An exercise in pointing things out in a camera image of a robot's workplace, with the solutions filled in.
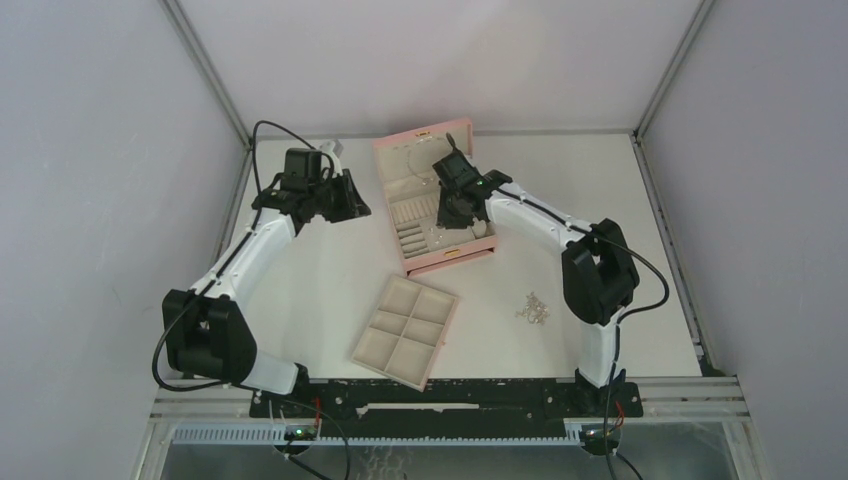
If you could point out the black mounting base plate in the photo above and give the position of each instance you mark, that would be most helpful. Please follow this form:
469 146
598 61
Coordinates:
463 409

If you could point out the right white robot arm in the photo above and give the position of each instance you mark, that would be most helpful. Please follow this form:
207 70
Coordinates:
599 276

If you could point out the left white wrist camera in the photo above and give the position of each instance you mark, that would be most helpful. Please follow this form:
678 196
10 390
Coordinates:
333 149

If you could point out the beige six-compartment tray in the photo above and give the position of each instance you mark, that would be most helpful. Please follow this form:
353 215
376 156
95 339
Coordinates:
402 338

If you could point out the pink jewelry box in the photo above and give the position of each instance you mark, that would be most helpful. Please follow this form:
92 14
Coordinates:
411 189

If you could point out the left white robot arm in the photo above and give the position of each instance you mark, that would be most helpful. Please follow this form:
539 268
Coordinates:
206 332

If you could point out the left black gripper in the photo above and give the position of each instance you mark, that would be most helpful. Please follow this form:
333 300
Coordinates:
353 206

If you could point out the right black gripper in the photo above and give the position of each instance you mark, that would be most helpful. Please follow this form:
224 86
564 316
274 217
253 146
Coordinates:
444 219

